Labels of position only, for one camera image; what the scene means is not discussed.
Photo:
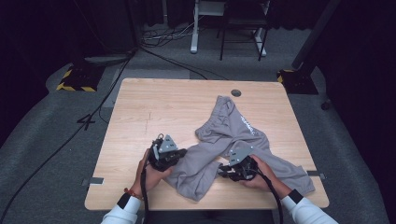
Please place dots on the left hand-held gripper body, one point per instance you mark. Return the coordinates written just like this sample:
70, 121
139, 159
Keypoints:
163, 149

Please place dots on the slanted dark metal stand pole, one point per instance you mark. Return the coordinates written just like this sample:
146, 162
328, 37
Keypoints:
316, 34

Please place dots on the grey tape strip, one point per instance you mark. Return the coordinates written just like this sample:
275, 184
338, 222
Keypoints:
316, 174
93, 180

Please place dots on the person's left hand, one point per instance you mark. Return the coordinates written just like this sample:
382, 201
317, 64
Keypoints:
152, 179

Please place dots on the small black round floor object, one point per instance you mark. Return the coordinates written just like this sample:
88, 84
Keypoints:
326, 105

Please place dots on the person's right hand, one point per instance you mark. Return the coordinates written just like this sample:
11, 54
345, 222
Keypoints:
266, 174

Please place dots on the grey sweatpants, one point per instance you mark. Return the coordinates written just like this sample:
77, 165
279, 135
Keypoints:
236, 140

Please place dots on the black metal chair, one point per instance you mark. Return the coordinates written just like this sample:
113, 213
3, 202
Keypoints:
243, 21

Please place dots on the person's dark lap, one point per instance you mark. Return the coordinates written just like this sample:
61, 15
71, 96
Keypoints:
211, 217

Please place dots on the white desk frame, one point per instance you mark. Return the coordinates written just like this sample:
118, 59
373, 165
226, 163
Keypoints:
194, 34

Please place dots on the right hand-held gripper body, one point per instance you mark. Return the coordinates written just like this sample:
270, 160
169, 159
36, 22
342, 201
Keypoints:
241, 161

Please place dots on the black yellow striped stand base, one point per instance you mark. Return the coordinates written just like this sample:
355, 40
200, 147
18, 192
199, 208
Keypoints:
299, 82
81, 79

